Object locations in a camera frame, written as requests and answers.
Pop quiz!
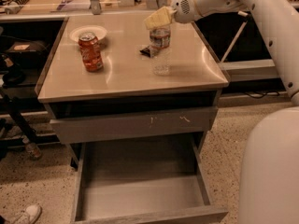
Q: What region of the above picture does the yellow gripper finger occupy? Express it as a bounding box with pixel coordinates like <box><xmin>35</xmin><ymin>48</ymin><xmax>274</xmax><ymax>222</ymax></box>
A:
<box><xmin>144</xmin><ymin>7</ymin><xmax>177</xmax><ymax>30</ymax></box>

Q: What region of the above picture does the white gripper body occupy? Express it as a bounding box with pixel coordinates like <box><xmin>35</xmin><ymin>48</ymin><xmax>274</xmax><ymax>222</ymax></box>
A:
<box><xmin>171</xmin><ymin>0</ymin><xmax>200</xmax><ymax>23</ymax></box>

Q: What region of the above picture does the clear plastic water bottle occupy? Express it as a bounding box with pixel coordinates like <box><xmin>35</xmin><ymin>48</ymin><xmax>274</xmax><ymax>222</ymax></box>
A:
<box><xmin>149</xmin><ymin>25</ymin><xmax>171</xmax><ymax>76</ymax></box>

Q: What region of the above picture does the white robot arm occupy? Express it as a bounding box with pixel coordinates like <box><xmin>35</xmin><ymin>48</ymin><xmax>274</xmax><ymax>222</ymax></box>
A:
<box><xmin>145</xmin><ymin>0</ymin><xmax>299</xmax><ymax>224</ymax></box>

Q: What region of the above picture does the grey drawer cabinet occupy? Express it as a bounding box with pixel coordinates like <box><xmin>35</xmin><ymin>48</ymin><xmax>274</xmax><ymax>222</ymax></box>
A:
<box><xmin>34</xmin><ymin>10</ymin><xmax>230</xmax><ymax>170</ymax></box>

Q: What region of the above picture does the closed grey top drawer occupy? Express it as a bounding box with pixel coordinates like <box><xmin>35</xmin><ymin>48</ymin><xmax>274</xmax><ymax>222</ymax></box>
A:
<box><xmin>50</xmin><ymin>106</ymin><xmax>218</xmax><ymax>144</ymax></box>

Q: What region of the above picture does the open grey middle drawer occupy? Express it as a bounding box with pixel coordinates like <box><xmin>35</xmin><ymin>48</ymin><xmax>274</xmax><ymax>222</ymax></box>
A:
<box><xmin>71</xmin><ymin>134</ymin><xmax>227</xmax><ymax>224</ymax></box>

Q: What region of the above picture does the bottle on floor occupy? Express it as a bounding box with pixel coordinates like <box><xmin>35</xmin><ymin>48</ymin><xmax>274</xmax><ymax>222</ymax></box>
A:
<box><xmin>22</xmin><ymin>137</ymin><xmax>42</xmax><ymax>160</ymax></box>

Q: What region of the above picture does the black snack bar wrapper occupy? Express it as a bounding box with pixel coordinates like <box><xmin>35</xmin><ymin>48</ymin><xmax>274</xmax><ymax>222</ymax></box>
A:
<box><xmin>139</xmin><ymin>46</ymin><xmax>150</xmax><ymax>57</ymax></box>

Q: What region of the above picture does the white paper plate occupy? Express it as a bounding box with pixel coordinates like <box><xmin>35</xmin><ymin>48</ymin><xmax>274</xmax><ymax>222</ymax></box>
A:
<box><xmin>69</xmin><ymin>25</ymin><xmax>107</xmax><ymax>42</ymax></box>

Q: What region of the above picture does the white pole with black tip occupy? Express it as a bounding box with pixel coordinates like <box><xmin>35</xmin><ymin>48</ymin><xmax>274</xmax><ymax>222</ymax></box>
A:
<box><xmin>221</xmin><ymin>11</ymin><xmax>251</xmax><ymax>63</ymax></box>

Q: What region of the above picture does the orange soda can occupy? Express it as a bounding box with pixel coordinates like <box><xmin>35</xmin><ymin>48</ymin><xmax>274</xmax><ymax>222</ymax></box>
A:
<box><xmin>78</xmin><ymin>33</ymin><xmax>103</xmax><ymax>72</ymax></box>

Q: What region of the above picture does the black bag on shelf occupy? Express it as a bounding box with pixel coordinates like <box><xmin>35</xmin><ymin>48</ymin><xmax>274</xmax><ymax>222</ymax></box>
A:
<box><xmin>5</xmin><ymin>40</ymin><xmax>49</xmax><ymax>69</ymax></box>

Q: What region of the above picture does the black tripod leg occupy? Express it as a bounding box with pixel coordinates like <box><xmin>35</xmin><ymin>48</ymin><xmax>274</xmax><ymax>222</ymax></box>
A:
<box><xmin>0</xmin><ymin>90</ymin><xmax>37</xmax><ymax>142</ymax></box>

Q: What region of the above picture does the white sneaker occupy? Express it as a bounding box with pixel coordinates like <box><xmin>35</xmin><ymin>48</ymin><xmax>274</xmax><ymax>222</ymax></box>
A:
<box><xmin>5</xmin><ymin>204</ymin><xmax>42</xmax><ymax>224</ymax></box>

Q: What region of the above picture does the black floor cable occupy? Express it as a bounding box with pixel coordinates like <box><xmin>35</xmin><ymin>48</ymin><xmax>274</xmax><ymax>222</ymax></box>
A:
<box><xmin>242</xmin><ymin>91</ymin><xmax>280</xmax><ymax>99</ymax></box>

